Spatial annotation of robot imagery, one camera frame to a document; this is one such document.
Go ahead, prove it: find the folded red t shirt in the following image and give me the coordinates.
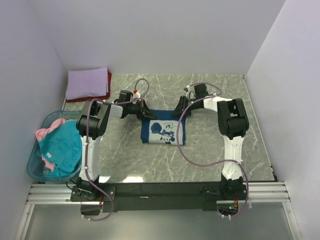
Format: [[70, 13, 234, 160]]
[[65, 71, 112, 103]]

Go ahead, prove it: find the dark blue t shirt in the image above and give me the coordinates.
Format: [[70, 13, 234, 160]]
[[140, 109, 186, 146]]

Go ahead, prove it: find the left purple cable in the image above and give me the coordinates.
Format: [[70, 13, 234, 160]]
[[83, 78, 150, 222]]

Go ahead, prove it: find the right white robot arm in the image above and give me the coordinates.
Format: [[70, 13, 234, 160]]
[[172, 83, 250, 200]]

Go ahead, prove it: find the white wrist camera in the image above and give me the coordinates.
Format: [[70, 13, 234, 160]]
[[184, 85, 195, 99], [132, 89, 145, 101]]

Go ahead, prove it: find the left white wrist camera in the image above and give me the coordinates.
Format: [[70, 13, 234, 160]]
[[132, 89, 145, 101]]

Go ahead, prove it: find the teal t shirt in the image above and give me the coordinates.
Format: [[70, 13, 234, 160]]
[[35, 118, 83, 178]]

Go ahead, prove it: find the black base beam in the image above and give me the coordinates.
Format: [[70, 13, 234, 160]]
[[70, 181, 248, 213]]

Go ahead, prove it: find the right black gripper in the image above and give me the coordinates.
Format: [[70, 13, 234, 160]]
[[171, 95, 201, 118]]

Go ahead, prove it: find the aluminium rail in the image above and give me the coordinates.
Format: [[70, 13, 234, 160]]
[[26, 182, 291, 205]]

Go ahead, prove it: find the clear blue plastic basket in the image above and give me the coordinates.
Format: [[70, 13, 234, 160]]
[[26, 110, 81, 184]]

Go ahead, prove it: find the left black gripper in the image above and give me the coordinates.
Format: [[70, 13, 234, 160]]
[[126, 98, 156, 120]]

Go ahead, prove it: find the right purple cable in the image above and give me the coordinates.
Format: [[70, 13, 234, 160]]
[[176, 82, 250, 219]]

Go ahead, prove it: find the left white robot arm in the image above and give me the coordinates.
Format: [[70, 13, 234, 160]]
[[76, 90, 156, 201]]

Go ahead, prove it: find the pink t shirt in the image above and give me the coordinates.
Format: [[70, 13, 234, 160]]
[[34, 118, 66, 172]]

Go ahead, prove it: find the purple cable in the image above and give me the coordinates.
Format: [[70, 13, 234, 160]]
[[176, 82, 250, 219], [83, 78, 150, 222]]

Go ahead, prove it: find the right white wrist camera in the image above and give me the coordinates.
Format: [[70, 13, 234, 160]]
[[184, 85, 195, 99]]

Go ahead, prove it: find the folded lavender t shirt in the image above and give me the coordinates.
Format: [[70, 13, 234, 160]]
[[65, 67, 109, 101]]

